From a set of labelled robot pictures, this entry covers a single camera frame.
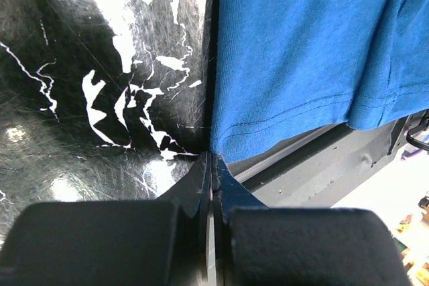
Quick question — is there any blue t shirt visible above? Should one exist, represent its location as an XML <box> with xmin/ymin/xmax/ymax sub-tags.
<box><xmin>210</xmin><ymin>0</ymin><xmax>428</xmax><ymax>162</ymax></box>

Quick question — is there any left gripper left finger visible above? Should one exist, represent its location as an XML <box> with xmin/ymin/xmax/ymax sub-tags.
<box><xmin>1</xmin><ymin>152</ymin><xmax>212</xmax><ymax>285</ymax></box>

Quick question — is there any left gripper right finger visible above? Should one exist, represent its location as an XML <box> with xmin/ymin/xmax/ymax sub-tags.
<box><xmin>212</xmin><ymin>155</ymin><xmax>410</xmax><ymax>285</ymax></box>

